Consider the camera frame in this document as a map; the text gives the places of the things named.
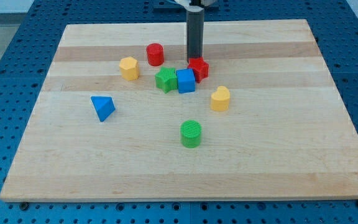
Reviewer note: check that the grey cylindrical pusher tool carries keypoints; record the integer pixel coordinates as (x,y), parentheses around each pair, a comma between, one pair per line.
(194,31)

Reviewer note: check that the red cylinder block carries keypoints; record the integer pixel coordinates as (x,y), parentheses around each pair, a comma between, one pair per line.
(155,54)

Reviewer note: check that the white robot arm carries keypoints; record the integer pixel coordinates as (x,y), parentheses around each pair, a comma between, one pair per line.
(201,3)

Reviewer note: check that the red star block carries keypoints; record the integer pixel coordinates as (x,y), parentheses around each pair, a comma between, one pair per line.
(200,68)

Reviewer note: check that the green star block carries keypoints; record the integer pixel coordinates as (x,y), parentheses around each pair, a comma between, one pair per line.
(166,79)

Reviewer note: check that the blue cube block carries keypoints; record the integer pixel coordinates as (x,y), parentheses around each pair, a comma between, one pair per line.
(185,80)

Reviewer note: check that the yellow hexagon block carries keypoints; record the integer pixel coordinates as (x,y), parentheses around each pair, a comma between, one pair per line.
(129,68)

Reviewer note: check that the yellow heart block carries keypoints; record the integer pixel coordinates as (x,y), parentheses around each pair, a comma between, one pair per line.
(220,99)

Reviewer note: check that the green cylinder block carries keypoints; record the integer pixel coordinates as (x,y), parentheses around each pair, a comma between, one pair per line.
(190,132)

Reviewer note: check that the wooden board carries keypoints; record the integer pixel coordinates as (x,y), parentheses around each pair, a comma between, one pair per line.
(286,135)

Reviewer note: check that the blue triangle block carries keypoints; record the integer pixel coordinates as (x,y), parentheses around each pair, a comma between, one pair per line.
(104,106)

